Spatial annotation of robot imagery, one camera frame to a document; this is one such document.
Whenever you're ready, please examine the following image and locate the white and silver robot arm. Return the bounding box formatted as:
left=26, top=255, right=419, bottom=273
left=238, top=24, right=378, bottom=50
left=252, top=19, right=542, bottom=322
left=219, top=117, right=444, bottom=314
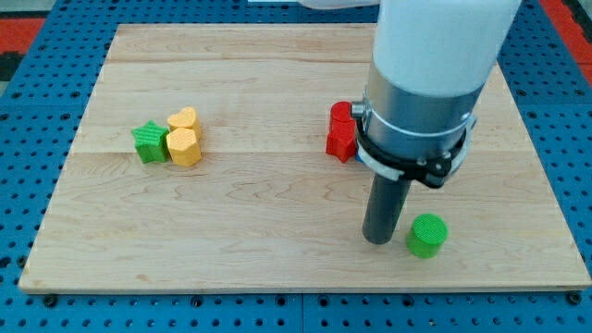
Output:
left=351, top=0, right=521, bottom=188

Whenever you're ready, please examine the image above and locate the red star block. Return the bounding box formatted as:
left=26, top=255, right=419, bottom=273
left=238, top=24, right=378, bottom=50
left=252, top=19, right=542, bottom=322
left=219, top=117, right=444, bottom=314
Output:
left=326, top=120, right=357, bottom=163

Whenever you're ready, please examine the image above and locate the green star block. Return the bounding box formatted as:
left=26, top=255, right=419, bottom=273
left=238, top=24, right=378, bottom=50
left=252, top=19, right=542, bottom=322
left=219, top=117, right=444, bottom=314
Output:
left=131, top=120, right=169, bottom=164

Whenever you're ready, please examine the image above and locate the light wooden board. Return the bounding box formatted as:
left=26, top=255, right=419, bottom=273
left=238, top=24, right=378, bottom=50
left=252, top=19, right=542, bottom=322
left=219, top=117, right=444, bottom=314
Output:
left=18, top=24, right=591, bottom=294

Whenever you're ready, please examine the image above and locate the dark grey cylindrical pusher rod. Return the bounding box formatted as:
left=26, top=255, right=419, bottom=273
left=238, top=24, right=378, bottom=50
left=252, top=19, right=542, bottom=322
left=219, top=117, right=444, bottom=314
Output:
left=362, top=174, right=412, bottom=244

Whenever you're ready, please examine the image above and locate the yellow hexagon block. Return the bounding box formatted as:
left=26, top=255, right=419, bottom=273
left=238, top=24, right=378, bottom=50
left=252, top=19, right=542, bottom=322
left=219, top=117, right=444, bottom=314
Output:
left=166, top=128, right=202, bottom=167

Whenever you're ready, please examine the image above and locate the yellow heart block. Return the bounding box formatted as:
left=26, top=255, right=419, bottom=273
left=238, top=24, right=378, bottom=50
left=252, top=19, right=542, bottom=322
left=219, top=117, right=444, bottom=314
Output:
left=166, top=106, right=202, bottom=140

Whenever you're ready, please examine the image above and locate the green cylinder block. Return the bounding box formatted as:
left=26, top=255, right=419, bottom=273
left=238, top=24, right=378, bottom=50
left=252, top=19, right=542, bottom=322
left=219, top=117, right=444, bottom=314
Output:
left=406, top=214, right=449, bottom=259

